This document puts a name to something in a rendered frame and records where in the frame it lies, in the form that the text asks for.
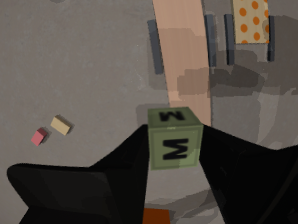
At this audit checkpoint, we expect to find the cream strip with orange polka dots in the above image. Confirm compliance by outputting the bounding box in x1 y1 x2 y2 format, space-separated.
230 0 270 44

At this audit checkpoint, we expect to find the green cube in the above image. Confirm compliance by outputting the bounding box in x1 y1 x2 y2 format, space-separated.
146 107 204 171

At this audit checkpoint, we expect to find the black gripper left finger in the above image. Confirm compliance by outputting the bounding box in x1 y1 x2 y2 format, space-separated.
7 124 149 224

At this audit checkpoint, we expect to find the peach strip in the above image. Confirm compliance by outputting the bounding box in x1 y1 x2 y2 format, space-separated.
152 0 210 127

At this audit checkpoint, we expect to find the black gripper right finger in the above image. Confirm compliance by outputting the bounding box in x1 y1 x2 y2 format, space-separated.
198 123 298 224

